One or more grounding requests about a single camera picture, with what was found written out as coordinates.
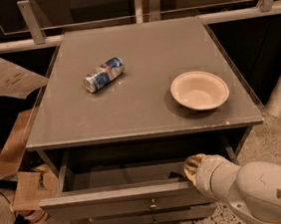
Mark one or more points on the brown cardboard sheet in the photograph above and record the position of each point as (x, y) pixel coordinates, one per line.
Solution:
(18, 82)

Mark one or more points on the blue silver drink can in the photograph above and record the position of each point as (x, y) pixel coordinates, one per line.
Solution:
(104, 74)

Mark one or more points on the grey drawer cabinet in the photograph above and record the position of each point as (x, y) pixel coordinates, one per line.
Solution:
(138, 104)

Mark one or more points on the grey top drawer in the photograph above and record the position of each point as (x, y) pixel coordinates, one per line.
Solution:
(132, 177)

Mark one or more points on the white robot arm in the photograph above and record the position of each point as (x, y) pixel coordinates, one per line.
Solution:
(251, 191)

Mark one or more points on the grey drawer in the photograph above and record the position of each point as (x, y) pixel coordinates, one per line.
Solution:
(160, 216)
(132, 177)

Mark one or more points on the grey bottom drawer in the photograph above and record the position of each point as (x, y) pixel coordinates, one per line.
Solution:
(160, 216)

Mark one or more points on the metal railing frame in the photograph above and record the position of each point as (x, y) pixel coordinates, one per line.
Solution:
(37, 24)

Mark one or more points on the cardboard pieces on floor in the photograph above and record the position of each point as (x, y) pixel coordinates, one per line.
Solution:
(32, 187)

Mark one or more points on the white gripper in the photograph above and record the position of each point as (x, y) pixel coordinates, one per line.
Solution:
(203, 174)

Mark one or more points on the long cardboard strip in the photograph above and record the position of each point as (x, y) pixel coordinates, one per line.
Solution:
(14, 157)

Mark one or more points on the white paper bowl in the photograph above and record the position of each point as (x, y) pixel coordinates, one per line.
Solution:
(199, 91)

